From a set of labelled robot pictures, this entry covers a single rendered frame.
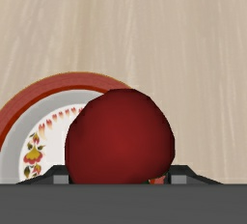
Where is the red-rimmed floral plate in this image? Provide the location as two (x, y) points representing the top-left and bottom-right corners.
(0, 70), (133, 184)

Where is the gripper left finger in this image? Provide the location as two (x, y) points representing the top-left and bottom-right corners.
(17, 164), (71, 185)

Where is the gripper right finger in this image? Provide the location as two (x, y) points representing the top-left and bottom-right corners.
(166, 164), (223, 185)

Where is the red tomato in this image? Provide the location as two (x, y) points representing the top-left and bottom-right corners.
(64, 88), (177, 185)

